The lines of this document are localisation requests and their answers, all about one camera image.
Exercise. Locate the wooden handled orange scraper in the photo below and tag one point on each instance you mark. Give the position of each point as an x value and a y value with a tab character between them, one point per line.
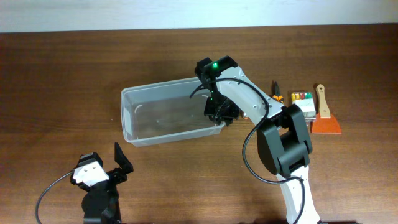
325	122

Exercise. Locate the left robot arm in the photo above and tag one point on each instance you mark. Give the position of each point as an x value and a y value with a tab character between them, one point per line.
101	202

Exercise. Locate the orange black long-nose pliers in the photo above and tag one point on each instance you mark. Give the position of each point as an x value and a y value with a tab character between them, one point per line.
276	93

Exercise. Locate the screwdriver bit set case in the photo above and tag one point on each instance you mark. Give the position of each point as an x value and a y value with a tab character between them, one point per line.
304	100

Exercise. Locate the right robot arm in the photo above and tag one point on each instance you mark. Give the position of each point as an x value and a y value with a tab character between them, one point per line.
283	140

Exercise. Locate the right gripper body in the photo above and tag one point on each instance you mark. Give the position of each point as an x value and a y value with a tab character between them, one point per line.
218	107

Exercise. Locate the clear plastic container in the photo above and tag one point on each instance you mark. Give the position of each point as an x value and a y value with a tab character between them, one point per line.
165	112

